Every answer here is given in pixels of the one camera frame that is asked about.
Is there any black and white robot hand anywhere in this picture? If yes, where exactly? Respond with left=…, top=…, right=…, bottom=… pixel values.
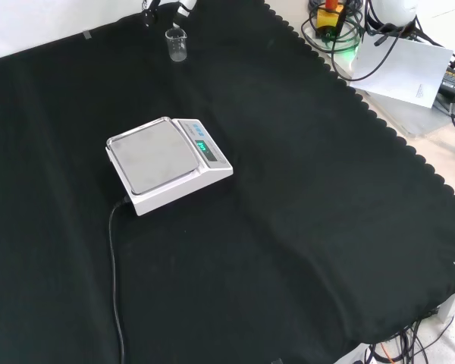
left=141, top=0, right=198, bottom=31

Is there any small clear glass beaker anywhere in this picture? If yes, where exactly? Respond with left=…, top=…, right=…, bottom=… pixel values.
left=165, top=27, right=189, bottom=64

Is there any yellow stop button box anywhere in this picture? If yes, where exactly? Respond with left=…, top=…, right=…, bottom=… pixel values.
left=315, top=0, right=345, bottom=40

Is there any white electronic balance steel pan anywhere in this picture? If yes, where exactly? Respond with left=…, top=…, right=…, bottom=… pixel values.
left=105, top=116, right=234, bottom=217

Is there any pale white board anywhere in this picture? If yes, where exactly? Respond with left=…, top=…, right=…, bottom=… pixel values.
left=350, top=36, right=455, bottom=110

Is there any black bench cloth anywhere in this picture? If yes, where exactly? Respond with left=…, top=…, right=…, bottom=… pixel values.
left=0, top=0, right=455, bottom=364

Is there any black power adapter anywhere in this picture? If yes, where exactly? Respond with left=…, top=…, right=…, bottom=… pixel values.
left=438, top=65, right=455, bottom=102

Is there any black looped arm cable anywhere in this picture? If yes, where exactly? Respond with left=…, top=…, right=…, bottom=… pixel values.
left=330, top=0, right=422, bottom=82

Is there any grey metal base plate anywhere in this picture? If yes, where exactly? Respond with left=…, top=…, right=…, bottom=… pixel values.
left=357, top=87, right=455, bottom=138

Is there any black balance power cable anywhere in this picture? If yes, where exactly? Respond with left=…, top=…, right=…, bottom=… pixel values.
left=108, top=196, right=132, bottom=364

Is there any white bench bracket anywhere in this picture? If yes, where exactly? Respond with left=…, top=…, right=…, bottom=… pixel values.
left=437, top=282, right=455, bottom=324

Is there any orange cable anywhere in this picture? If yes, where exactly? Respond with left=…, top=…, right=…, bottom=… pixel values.
left=378, top=342, right=396, bottom=364

